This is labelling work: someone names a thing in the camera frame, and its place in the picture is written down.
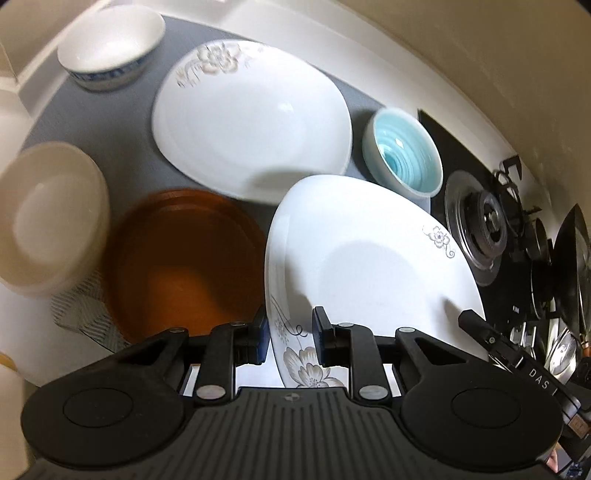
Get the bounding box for large white floral plate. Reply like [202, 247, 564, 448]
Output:
[264, 175, 488, 388]

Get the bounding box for brown round plate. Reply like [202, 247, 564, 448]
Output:
[101, 189, 266, 343]

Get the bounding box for black gas stove top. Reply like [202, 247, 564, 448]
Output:
[419, 110, 552, 362]

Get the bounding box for black wok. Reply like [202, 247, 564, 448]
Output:
[552, 204, 590, 345]

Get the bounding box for black pan support grate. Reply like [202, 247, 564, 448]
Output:
[493, 155, 542, 236]

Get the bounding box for black white patterned cloth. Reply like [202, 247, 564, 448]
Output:
[50, 271, 129, 353]

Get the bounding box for light blue ceramic bowl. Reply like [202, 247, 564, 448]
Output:
[362, 108, 444, 201]

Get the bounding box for cream white bowl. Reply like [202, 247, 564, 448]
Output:
[1, 141, 110, 297]

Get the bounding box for grey cloth mat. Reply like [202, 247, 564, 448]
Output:
[18, 13, 435, 342]

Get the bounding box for blue white patterned bowl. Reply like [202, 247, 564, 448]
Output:
[57, 5, 166, 92]

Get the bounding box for gas burner with silver ring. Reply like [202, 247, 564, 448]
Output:
[444, 170, 509, 287]

